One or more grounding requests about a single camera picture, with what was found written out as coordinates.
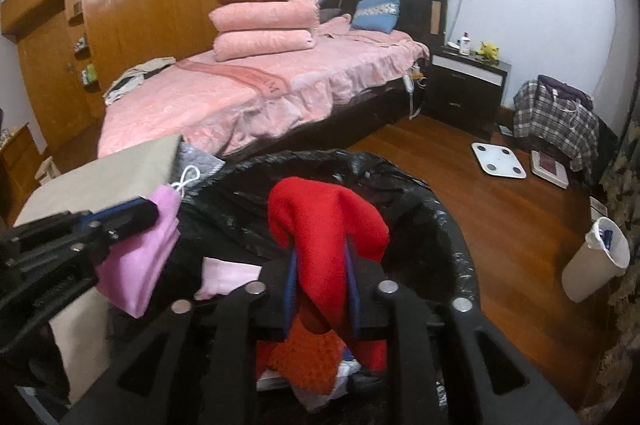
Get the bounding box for dark nightstand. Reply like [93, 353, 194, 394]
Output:
[425, 44, 513, 141]

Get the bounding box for grey felt cloth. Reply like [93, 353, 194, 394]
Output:
[290, 377, 351, 413]

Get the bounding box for black trash bin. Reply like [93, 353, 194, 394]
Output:
[107, 148, 483, 425]

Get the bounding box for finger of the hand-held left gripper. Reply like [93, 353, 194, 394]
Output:
[87, 205, 161, 256]
[75, 199, 151, 228]

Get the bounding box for red fleece cloth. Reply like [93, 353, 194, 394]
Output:
[267, 176, 391, 371]

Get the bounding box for pink bed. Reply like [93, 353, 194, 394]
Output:
[97, 18, 432, 158]

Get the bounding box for plaid clothes pile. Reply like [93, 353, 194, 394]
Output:
[514, 80, 601, 173]

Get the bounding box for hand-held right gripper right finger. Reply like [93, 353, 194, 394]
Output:
[345, 245, 581, 425]

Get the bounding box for dark wooden bed frame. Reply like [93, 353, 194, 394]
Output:
[220, 0, 450, 166]

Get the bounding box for white waste bin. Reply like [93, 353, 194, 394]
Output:
[561, 216, 632, 304]

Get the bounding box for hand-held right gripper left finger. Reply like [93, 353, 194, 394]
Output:
[60, 250, 301, 425]

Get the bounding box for floral curtain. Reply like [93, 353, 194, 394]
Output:
[592, 120, 640, 411]

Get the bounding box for white charger cable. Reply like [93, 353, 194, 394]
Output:
[402, 62, 426, 121]

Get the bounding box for folded pink blanket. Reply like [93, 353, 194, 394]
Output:
[212, 29, 318, 63]

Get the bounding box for orange foam mesh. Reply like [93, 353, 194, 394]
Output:
[265, 315, 351, 395]

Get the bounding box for stacked pink pillows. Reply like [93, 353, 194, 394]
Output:
[207, 0, 321, 33]

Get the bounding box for white bathroom scale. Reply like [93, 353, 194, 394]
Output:
[471, 142, 528, 180]

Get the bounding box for pile of clothes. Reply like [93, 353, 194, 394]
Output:
[102, 56, 177, 106]

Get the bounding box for dark backpack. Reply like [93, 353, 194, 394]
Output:
[537, 74, 594, 103]

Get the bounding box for grey quilted cloth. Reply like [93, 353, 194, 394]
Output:
[172, 140, 226, 188]

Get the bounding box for yellow plush toy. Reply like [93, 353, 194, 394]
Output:
[475, 40, 501, 63]

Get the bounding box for blue cushion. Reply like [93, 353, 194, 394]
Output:
[350, 0, 402, 33]

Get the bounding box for wooden door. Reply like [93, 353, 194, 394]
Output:
[17, 12, 96, 151]

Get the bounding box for wooden sideboard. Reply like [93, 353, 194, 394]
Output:
[0, 124, 48, 226]

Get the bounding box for dark cloth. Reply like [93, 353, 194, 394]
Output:
[0, 320, 73, 408]

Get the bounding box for wooden wardrobe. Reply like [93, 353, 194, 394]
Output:
[0, 0, 248, 151]

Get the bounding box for red and white scale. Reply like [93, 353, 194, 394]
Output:
[530, 148, 571, 190]

